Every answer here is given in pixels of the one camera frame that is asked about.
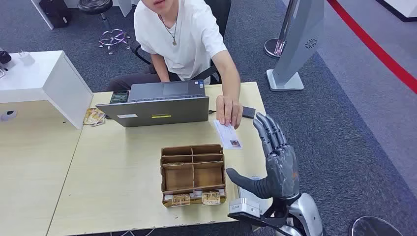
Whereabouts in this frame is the person's left hand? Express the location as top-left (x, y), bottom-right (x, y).
top-left (215, 95), bottom-right (244, 130)

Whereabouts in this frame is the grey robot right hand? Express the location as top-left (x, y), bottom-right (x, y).
top-left (225, 113), bottom-right (302, 200)

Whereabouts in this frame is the white ID card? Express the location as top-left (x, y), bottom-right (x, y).
top-left (214, 119), bottom-right (243, 150)

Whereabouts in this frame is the white card reader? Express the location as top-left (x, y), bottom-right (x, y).
top-left (237, 176), bottom-right (272, 212)

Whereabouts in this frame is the wooden card organizer box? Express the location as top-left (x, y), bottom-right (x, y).
top-left (160, 144), bottom-right (227, 208)

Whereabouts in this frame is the person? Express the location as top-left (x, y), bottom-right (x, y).
top-left (106, 0), bottom-right (244, 130)

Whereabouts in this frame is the grey laptop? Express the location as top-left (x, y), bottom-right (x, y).
top-left (95, 79), bottom-right (210, 128)

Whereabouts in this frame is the black office chair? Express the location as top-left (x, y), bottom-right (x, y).
top-left (131, 0), bottom-right (233, 86)

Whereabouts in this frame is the grey kiosk stand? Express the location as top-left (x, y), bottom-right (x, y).
top-left (266, 0), bottom-right (326, 92)

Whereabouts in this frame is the round chrome stanchion base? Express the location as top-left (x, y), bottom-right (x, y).
top-left (348, 216), bottom-right (405, 236)

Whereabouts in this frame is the black smartphone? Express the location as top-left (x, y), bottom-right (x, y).
top-left (109, 90), bottom-right (130, 105)

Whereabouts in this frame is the pile of golden cards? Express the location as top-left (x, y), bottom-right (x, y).
top-left (83, 108), bottom-right (106, 127)

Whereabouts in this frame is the white furniture panel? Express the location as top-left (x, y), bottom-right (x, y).
top-left (117, 0), bottom-right (140, 18)

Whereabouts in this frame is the red barrier belt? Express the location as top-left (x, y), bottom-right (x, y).
top-left (327, 0), bottom-right (417, 95)

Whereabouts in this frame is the black stool chrome base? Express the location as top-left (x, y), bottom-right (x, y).
top-left (77, 0), bottom-right (132, 56)

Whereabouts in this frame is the white desk shelf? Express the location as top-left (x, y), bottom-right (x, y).
top-left (0, 50), bottom-right (94, 130)

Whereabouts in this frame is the black bag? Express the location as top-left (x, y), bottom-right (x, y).
top-left (38, 0), bottom-right (73, 29)

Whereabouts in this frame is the white counter with dark base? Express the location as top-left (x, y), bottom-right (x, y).
top-left (374, 0), bottom-right (417, 23)

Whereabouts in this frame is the white charger plug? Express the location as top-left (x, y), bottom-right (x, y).
top-left (18, 50), bottom-right (36, 66)

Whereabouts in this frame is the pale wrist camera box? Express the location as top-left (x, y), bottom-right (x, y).
top-left (228, 199), bottom-right (261, 218)

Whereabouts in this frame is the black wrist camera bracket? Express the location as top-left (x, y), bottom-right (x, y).
top-left (227, 199), bottom-right (289, 229)

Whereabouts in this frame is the pendant necklace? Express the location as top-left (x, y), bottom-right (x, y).
top-left (159, 13), bottom-right (179, 46)

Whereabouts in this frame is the chrome stanchion post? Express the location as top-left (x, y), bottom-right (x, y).
top-left (264, 0), bottom-right (298, 60)

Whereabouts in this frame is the grey desk cable grommet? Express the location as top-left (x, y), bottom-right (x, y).
top-left (0, 110), bottom-right (18, 122)

